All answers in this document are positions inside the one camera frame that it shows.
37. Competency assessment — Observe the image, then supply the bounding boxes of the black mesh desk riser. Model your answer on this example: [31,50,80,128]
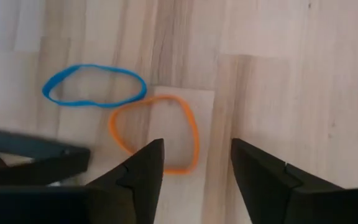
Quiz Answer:
[0,126,91,187]

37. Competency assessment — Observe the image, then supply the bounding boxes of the blue rubber band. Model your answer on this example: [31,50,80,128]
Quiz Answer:
[41,63,148,109]

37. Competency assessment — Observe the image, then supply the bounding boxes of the orange rubber band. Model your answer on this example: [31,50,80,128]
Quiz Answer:
[108,95,201,175]

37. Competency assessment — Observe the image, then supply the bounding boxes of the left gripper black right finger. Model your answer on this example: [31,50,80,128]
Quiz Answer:
[231,138,358,224]

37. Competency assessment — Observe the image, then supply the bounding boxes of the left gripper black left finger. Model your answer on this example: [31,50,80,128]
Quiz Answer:
[0,138,165,224]

